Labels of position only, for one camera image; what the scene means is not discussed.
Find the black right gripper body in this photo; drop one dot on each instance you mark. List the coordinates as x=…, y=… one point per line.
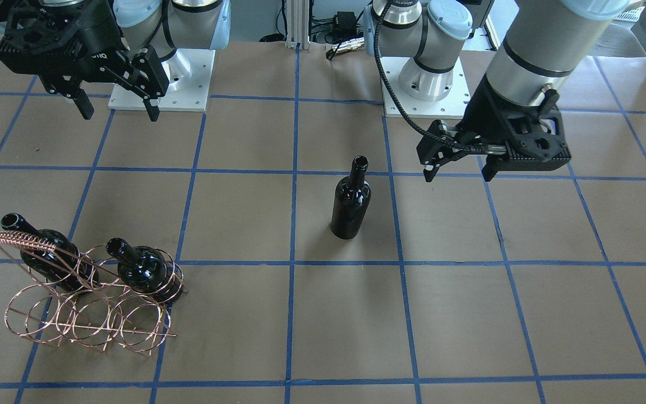
x=88, y=40

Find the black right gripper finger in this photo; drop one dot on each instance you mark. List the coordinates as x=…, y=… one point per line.
x=143, y=75
x=70, y=89

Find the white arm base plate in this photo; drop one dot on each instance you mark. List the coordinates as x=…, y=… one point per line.
x=401, y=101
x=189, y=72

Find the dark wine bottle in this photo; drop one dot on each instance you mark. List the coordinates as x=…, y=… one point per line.
x=351, y=199
x=145, y=270

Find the aluminium frame post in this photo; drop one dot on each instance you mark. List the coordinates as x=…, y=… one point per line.
x=297, y=24

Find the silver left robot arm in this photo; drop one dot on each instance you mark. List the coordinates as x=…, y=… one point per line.
x=543, y=46

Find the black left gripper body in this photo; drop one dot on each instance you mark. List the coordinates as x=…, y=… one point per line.
x=476, y=119

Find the dark wine bottle far slot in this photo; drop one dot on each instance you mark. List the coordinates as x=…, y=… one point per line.
x=61, y=266

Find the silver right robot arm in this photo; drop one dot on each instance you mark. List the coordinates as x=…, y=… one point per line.
x=159, y=55

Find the copper wire wine basket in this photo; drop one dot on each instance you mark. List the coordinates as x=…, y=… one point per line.
x=101, y=315

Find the black power adapter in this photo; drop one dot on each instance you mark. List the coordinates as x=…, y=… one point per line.
x=345, y=22

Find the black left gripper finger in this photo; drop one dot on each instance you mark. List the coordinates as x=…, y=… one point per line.
x=492, y=166
x=457, y=143

